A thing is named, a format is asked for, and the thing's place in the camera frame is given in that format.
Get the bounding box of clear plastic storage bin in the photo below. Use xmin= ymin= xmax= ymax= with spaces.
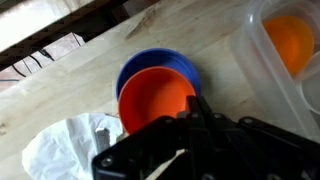
xmin=229 ymin=0 xmax=320 ymax=143

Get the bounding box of orange plastic cup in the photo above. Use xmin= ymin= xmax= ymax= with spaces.
xmin=118 ymin=65 xmax=197 ymax=135
xmin=262 ymin=15 xmax=315 ymax=76

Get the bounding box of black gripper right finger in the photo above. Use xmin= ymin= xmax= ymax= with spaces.
xmin=197 ymin=95 xmax=320 ymax=180

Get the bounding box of blue plastic cup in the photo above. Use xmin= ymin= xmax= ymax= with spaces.
xmin=115 ymin=47 xmax=202 ymax=101

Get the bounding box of crumpled white cloth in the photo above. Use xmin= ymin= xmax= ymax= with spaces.
xmin=22 ymin=112 xmax=124 ymax=180

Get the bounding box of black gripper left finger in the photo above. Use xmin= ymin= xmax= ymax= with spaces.
xmin=92 ymin=95 xmax=205 ymax=180

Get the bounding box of wooden butcher block cart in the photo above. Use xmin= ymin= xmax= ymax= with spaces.
xmin=0 ymin=0 xmax=320 ymax=180

